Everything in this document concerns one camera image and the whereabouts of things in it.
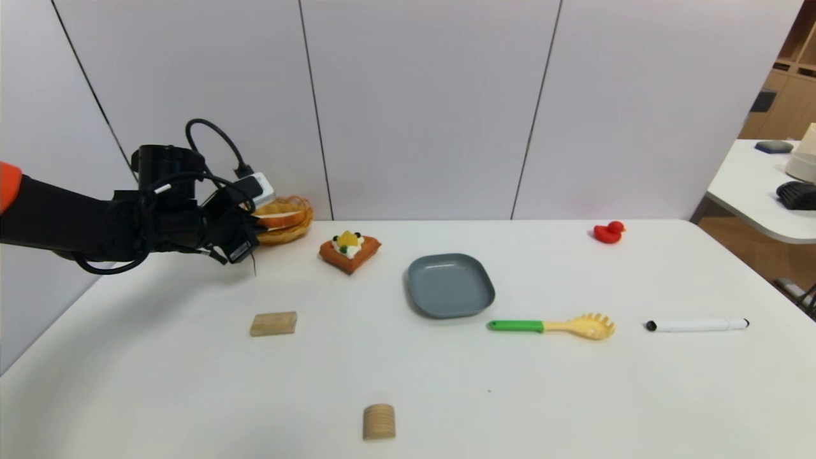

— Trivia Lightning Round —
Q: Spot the black hanging arm cable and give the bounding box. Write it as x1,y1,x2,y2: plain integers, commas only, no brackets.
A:
71,245,157,276

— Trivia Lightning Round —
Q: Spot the dark chair base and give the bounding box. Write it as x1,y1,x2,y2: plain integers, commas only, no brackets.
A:
773,277,816,321

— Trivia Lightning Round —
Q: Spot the black ribbed object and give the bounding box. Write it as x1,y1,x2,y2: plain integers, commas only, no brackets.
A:
776,181,816,212

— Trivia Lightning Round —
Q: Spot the black looped camera cable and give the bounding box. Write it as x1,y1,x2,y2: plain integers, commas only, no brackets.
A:
186,119,256,180

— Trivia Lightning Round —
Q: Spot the wooden shelf cabinet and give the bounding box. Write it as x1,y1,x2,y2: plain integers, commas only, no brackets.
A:
738,0,816,142

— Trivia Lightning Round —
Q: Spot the wooden cylinder block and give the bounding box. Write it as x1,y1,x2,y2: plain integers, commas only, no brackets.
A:
363,404,397,441

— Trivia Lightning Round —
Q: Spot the grey square dish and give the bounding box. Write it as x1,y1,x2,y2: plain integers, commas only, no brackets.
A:
407,253,496,319

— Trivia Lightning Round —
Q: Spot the white side table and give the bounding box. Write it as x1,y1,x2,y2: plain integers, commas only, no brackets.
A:
706,139,816,245

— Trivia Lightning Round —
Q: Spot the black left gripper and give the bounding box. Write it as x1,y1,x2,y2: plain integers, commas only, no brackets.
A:
198,206,269,265

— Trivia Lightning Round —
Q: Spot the red rubber duck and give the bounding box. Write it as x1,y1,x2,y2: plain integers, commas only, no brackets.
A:
593,221,626,245

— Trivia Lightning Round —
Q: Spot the white appliance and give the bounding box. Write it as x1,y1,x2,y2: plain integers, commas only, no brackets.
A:
785,122,816,185

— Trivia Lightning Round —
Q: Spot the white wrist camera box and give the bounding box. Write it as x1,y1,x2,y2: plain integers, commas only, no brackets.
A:
233,172,276,208

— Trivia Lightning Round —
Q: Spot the rectangular wooden block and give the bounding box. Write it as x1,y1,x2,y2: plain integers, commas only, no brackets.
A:
249,311,298,337

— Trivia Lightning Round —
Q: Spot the yellow pasta spoon green handle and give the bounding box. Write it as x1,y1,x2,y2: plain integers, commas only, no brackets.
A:
486,312,616,340

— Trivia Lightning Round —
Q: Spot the toy bread slice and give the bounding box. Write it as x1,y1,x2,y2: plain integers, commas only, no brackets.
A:
256,209,307,230

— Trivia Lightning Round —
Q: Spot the white marker black cap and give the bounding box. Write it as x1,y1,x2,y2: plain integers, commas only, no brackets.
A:
645,317,750,333

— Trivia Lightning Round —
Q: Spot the waffle cake toy with cream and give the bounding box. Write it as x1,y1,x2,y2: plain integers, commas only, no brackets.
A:
319,231,382,275

